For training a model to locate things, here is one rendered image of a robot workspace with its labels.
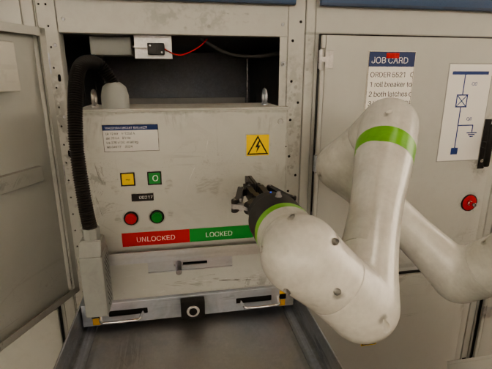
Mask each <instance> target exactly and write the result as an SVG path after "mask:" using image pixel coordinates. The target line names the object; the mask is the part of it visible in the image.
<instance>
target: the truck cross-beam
mask: <svg viewBox="0 0 492 369"><path fill-rule="evenodd" d="M272 288H276V287H275V286H274V285H271V286H256V287H249V288H234V289H226V290H218V291H204V292H195V293H188V294H173V295H165V296H158V297H143V298H135V299H120V300H113V301H112V305H111V309H110V313H109V320H110V321H115V320H122V319H129V318H137V317H139V316H140V314H141V310H143V309H144V310H145V311H144V315H143V317H142V319H141V320H139V321H148V320H155V319H162V318H175V317H182V314H181V298H188V297H204V300H205V314H210V313H223V312H230V311H237V310H248V309H244V308H243V307H242V306H241V304H240V302H239V300H240V299H242V301H243V303H244V304H245V305H246V306H254V305H268V304H271V303H272ZM280 299H285V305H292V304H293V301H294V298H293V297H290V296H289V295H287V294H280ZM285 305H280V306H285ZM81 313H82V319H83V327H93V320H92V319H94V318H99V317H94V318H87V317H86V311H85V305H84V300H83V302H82V304H81Z"/></svg>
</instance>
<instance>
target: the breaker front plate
mask: <svg viewBox="0 0 492 369"><path fill-rule="evenodd" d="M82 116H83V117H82V118H83V122H82V123H83V124H82V125H83V127H82V128H83V130H82V131H83V143H84V145H83V146H84V147H83V148H84V151H85V152H84V153H85V155H84V156H85V157H84V158H86V159H85V161H86V162H85V163H86V164H85V165H86V168H87V169H86V170H87V176H88V177H87V178H89V179H88V180H89V185H90V186H89V187H90V190H91V191H90V193H91V194H90V195H92V196H91V197H92V198H91V199H92V204H93V209H94V210H93V211H94V213H95V217H96V222H97V224H98V226H99V227H100V234H103V235H104V236H105V241H106V244H107V246H108V254H116V253H134V252H144V251H154V250H173V249H183V248H193V247H211V246H221V245H240V244H250V243H256V241H255V239H254V237H251V238H241V239H221V240H212V241H201V242H182V243H172V244H161V245H142V246H132V247H123V244H122V234H127V233H138V232H149V231H170V230H182V229H192V228H214V227H224V226H246V225H249V223H248V219H249V215H246V214H245V213H244V210H242V211H241V212H240V211H238V212H237V213H232V212H231V199H233V198H235V196H236V192H237V188H238V187H239V186H242V187H243V184H245V176H252V177H253V178H254V179H255V181H256V182H257V183H260V184H262V185H263V186H265V187H266V186H267V185H273V186H275V187H276V188H278V189H280V190H282V191H284V192H285V191H286V150H287V124H288V110H260V111H166V112H117V113H83V115H82ZM121 124H157V125H158V137H159V149H160V150H158V151H135V152H104V144H103V131H102V125H121ZM247 135H269V155H254V156H247ZM150 171H161V177H162V184H154V185H148V180H147V172H150ZM132 172H135V186H123V187H121V179H120V173H132ZM143 193H153V194H154V200H153V201H132V196H131V194H143ZM154 210H160V211H162V212H163V214H164V220H163V221H162V222H161V223H153V222H152V221H151V220H150V214H151V212H152V211H154ZM127 212H135V213H136V214H137V215H138V222H137V223H136V224H135V225H128V224H126V223H125V222H124V215H125V214H126V213H127ZM110 270H111V283H112V290H113V300H120V299H135V298H143V297H158V296H165V295H173V294H188V293H195V292H204V291H218V290H226V289H234V288H249V287H256V286H271V285H273V284H272V283H271V282H270V281H269V279H268V278H267V277H266V275H265V273H264V271H263V268H262V265H261V259H260V253H259V254H250V255H240V256H223V257H214V258H207V263H199V264H183V265H182V273H181V275H177V274H176V266H175V265H174V261H161V262H151V263H142V264H125V265H115V266H110Z"/></svg>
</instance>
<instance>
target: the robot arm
mask: <svg viewBox="0 0 492 369"><path fill-rule="evenodd" d="M419 127H420V122H419V118H418V115H417V112H416V111H415V109H414V108H413V107H412V106H411V105H410V104H409V103H407V102H406V101H404V100H402V99H398V98H394V97H388V98H383V99H380V100H377V101H375V102H374V103H372V104H371V105H369V106H368V107H367V108H366V110H365V111H364V112H363V113H362V114H361V115H360V116H359V118H358V119H357V120H356V121H355V122H354V123H353V124H352V126H350V127H349V128H348V129H347V130H346V131H345V132H344V133H342V134H341V135H340V136H339V137H337V138H336V139H335V140H334V141H333V142H331V143H329V144H328V145H327V146H325V147H324V148H323V149H322V150H321V151H320V153H319V155H318V157H317V160H316V173H317V175H318V177H319V179H320V180H321V182H322V183H323V184H324V185H325V186H327V187H328V188H329V189H330V190H332V191H334V192H335V193H337V194H338V195H339V196H340V197H342V198H343V199H345V200H346V201H348V202H349V208H348V216H347V219H346V225H345V228H344V232H343V237H342V239H341V238H340V237H339V236H338V235H337V234H336V233H335V232H334V230H333V229H332V228H331V227H330V226H329V225H328V224H327V223H325V222H324V221H323V220H321V219H319V218H317V217H315V216H312V215H309V214H308V213H307V212H306V211H305V210H304V209H303V208H302V207H301V206H300V205H299V204H298V203H297V197H296V196H295V195H291V194H288V193H286V192H284V191H282V190H280V189H278V188H276V187H275V186H273V185H271V184H268V185H267V186H266V187H265V186H263V185H262V184H260V183H257V182H256V181H255V179H254V178H253V177H252V176H245V184H243V187H242V186H239V187H238V188H237V192H236V196H235V198H233V199H231V212H232V213H237V212H238V211H240V212H241V211H242V210H244V213H245V214H246V215H249V219H248V223H249V228H250V231H251V233H252V235H253V237H254V239H255V241H256V243H257V245H258V247H259V248H260V259H261V265H262V268H263V271H264V273H265V275H266V277H267V278H268V279H269V281H270V282H271V283H272V284H273V285H274V286H275V287H276V288H278V289H279V290H281V291H282V292H284V293H285V294H287V295H289V296H290V297H293V298H295V299H296V300H297V301H299V302H301V303H302V304H303V305H305V306H306V307H308V308H310V309H311V310H312V311H313V312H314V313H316V314H317V315H318V316H319V317H321V318H322V319H323V320H324V321H325V322H326V323H327V324H328V325H330V326H331V328H333V329H334V330H335V331H336V333H338V334H339V335H340V336H341V337H342V338H345V339H346V340H348V341H351V342H352V343H358V344H373V343H378V342H379V341H382V340H383V339H385V338H387V337H388V336H389V335H390V334H391V333H392V332H393V331H394V329H395V328H396V326H397V324H398V321H399V318H400V288H399V248H400V249H401V250H402V251H403V252H404V253H405V255H406V256H407V257H408V258H409V259H410V260H411V261H412V262H413V264H414V265H415V266H416V267H417V268H418V270H419V271H421V273H422V274H423V275H424V276H425V278H426V279H427V280H428V282H429V283H430V284H431V285H432V286H433V287H434V289H435V290H436V291H437V293H438V294H439V295H441V296H442V297H443V298H445V299H447V300H449V301H451V302H454V303H459V304H467V303H471V302H476V301H479V300H482V299H487V298H491V297H492V233H491V234H489V235H487V236H484V237H482V238H480V239H477V240H475V241H473V242H470V243H468V244H465V245H460V244H458V243H457V242H455V241H454V240H452V239H451V238H449V237H448V236H447V235H446V234H445V233H443V232H442V231H441V230H440V229H438V228H437V227H436V226H435V225H434V224H432V222H430V221H429V220H428V219H427V218H426V217H424V216H423V215H422V214H421V213H420V212H419V211H417V210H416V209H415V208H414V207H413V206H412V205H411V204H410V203H409V202H408V201H407V200H406V194H407V190H408V187H409V182H410V178H411V173H412V170H413V166H414V159H415V154H416V150H417V141H418V135H419ZM244 196H246V198H247V199H248V201H247V202H245V203H244V202H243V199H244Z"/></svg>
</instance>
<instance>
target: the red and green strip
mask: <svg viewBox="0 0 492 369"><path fill-rule="evenodd" d="M251 237H253V235H252V233H251V231H250V228H249V225H236V226H224V227H214V228H192V229H182V230H170V231H149V232H138V233H127V234H122V244H123V247H132V246H142V245H161V244H172V243H182V242H201V241H212V240H221V239H241V238H251Z"/></svg>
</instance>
